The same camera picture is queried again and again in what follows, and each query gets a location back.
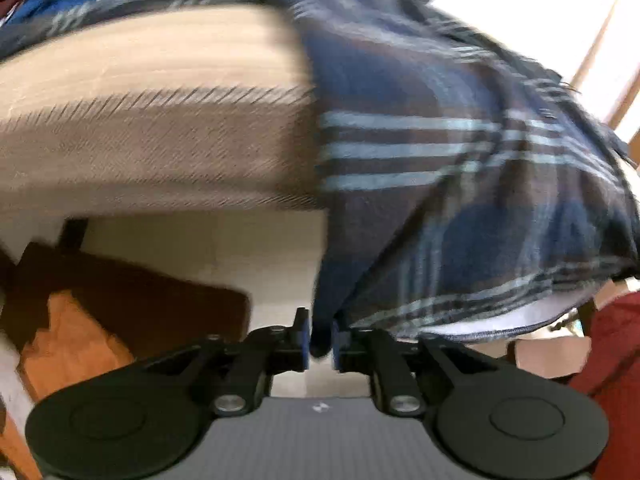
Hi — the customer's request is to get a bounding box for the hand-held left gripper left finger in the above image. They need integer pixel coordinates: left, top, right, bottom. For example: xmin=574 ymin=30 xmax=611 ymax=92
xmin=142 ymin=307 xmax=312 ymax=417

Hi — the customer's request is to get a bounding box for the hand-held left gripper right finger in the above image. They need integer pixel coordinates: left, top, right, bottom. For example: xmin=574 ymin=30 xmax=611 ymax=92
xmin=330 ymin=317 xmax=496 ymax=417

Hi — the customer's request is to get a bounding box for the dark blue plaid shirt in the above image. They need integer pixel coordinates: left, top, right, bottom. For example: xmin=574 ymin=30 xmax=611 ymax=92
xmin=0 ymin=0 xmax=640 ymax=356

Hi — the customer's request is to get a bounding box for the person's red jacket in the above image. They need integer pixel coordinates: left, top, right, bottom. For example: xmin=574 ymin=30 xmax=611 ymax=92
xmin=567 ymin=292 xmax=640 ymax=480

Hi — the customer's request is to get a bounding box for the wooden door frame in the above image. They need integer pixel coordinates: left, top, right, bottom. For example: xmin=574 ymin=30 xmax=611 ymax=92
xmin=570 ymin=0 xmax=640 ymax=133

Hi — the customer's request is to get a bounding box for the dark brown object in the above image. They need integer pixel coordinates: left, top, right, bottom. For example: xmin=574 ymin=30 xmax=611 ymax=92
xmin=0 ymin=242 xmax=251 ymax=358

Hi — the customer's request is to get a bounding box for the orange brown object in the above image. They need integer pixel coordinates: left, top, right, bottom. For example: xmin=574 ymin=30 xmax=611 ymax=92
xmin=20 ymin=292 xmax=136 ymax=401

